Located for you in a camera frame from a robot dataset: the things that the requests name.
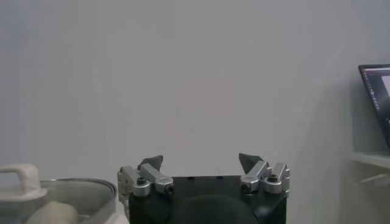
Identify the grey open laptop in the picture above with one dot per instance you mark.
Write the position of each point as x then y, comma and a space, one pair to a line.
379, 91

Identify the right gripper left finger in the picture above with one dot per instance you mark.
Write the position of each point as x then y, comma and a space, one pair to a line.
161, 181

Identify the stainless steel steamer basket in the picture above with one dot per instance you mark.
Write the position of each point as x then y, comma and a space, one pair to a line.
105, 207

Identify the white side table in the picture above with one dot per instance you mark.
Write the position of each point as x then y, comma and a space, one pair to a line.
370, 158

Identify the white steamed baozi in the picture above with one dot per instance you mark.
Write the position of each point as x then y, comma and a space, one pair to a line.
53, 214

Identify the round glass pot lid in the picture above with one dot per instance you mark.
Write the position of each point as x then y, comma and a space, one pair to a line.
29, 181

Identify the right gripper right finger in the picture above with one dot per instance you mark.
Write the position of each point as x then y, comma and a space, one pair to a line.
254, 176

